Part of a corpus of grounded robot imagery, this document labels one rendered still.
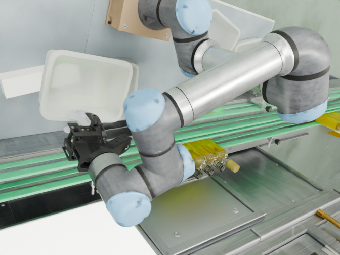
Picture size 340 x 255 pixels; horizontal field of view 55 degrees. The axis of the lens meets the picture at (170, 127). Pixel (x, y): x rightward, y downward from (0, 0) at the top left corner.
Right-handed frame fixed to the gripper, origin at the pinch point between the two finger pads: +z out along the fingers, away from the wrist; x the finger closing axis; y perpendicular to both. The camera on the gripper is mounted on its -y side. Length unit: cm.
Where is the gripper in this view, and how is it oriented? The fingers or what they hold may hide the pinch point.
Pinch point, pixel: (81, 115)
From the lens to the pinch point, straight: 89.0
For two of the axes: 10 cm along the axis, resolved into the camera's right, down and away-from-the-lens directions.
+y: -7.9, 0.1, -6.2
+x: -3.4, 8.3, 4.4
